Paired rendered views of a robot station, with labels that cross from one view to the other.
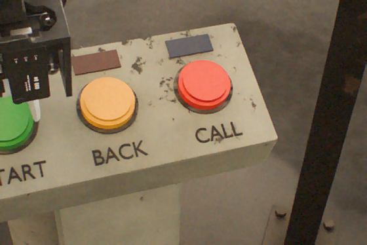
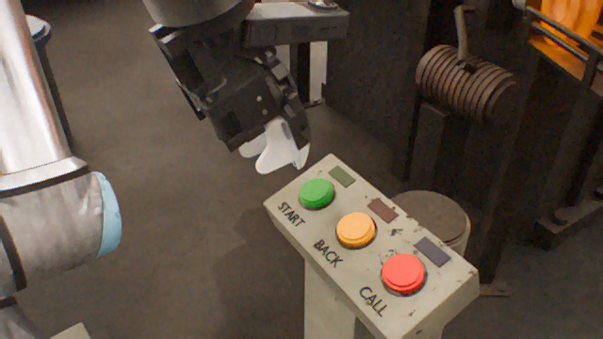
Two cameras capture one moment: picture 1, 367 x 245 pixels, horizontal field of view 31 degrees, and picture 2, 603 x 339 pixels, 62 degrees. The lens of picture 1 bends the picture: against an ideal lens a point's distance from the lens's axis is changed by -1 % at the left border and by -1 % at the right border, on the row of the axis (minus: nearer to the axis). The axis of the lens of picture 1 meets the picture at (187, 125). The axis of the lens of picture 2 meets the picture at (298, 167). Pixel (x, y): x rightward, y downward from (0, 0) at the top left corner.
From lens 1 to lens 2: 0.38 m
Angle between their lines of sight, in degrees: 58
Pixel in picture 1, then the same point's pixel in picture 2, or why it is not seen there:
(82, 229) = (311, 283)
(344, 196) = not seen: outside the picture
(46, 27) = (226, 109)
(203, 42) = (441, 257)
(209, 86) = (399, 274)
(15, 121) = (315, 194)
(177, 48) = (423, 245)
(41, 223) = not seen: hidden behind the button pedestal
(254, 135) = (384, 325)
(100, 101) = (350, 223)
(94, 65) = (379, 210)
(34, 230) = not seen: hidden behind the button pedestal
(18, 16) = (211, 92)
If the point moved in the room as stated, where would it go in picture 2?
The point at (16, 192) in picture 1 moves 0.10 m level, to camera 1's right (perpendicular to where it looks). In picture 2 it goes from (281, 220) to (300, 284)
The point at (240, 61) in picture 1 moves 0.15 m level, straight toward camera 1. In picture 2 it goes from (443, 289) to (284, 305)
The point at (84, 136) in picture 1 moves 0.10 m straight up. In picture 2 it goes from (329, 231) to (333, 156)
